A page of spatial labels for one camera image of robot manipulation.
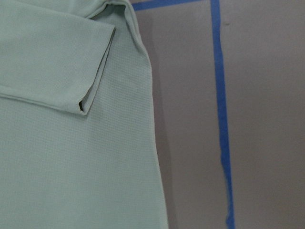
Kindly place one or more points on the olive green long-sleeve shirt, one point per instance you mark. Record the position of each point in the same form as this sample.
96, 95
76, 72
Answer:
77, 140

